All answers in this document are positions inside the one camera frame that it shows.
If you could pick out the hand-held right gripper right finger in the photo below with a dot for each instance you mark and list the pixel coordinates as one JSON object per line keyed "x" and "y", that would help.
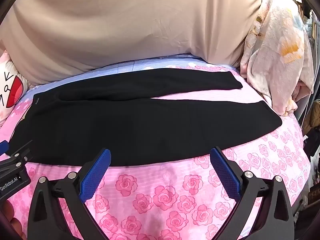
{"x": 225, "y": 175}

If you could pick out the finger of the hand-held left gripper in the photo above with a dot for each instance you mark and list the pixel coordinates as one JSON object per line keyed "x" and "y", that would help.
{"x": 3, "y": 147}
{"x": 21, "y": 158}

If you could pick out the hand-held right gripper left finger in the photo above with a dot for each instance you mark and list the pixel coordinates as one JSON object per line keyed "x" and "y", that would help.
{"x": 96, "y": 172}

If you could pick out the black pants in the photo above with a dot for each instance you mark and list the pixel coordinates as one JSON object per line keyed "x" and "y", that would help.
{"x": 125, "y": 130}

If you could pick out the person's left hand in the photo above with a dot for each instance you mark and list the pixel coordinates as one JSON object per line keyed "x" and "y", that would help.
{"x": 11, "y": 215}

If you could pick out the white cat face pillow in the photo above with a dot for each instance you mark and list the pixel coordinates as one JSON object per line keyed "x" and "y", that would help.
{"x": 10, "y": 85}

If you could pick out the pink rose bed sheet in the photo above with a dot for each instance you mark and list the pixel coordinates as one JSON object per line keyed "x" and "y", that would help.
{"x": 155, "y": 195}

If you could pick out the brown object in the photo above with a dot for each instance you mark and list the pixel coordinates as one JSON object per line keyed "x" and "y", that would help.
{"x": 313, "y": 120}

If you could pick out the peach floral fleece blanket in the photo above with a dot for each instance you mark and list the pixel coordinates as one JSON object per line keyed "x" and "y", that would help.
{"x": 275, "y": 55}

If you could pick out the beige curtain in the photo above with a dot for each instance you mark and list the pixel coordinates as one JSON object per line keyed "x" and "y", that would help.
{"x": 125, "y": 25}

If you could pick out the hanging clothes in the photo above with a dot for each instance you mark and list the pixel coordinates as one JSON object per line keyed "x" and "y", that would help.
{"x": 312, "y": 27}

